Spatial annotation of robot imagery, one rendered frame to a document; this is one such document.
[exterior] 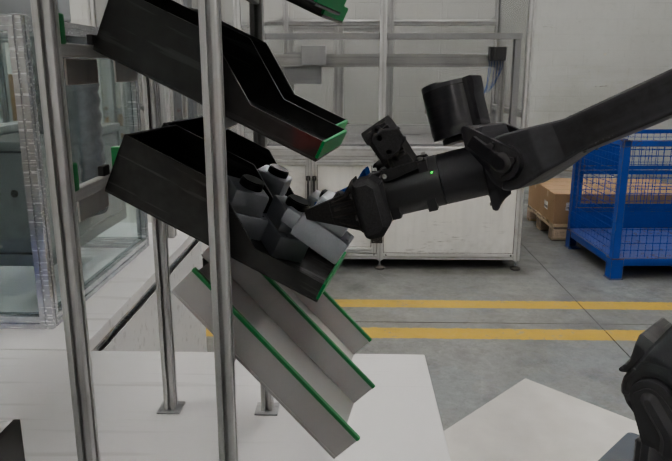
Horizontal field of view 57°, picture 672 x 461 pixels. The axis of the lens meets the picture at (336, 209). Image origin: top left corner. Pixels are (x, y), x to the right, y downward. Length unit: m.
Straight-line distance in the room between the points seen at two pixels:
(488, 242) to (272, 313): 3.87
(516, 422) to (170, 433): 0.58
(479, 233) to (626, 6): 5.62
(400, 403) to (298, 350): 0.34
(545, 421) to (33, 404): 0.90
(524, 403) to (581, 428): 0.11
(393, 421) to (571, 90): 8.47
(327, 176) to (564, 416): 3.46
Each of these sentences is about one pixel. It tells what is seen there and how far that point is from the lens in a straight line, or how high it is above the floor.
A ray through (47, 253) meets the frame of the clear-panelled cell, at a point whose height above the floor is 1.04.
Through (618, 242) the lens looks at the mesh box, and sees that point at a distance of 4.72.
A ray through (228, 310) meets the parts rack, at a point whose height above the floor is 1.18.
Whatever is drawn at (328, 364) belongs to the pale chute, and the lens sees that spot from 0.89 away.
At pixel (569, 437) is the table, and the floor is 0.86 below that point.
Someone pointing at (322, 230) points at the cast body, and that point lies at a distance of 0.71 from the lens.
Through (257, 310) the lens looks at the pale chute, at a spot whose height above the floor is 1.12.
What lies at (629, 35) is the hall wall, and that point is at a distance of 9.66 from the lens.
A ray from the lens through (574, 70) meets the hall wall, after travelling 9.40.
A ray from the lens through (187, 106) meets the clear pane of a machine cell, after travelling 4.55.
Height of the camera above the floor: 1.45
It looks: 13 degrees down
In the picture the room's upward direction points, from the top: straight up
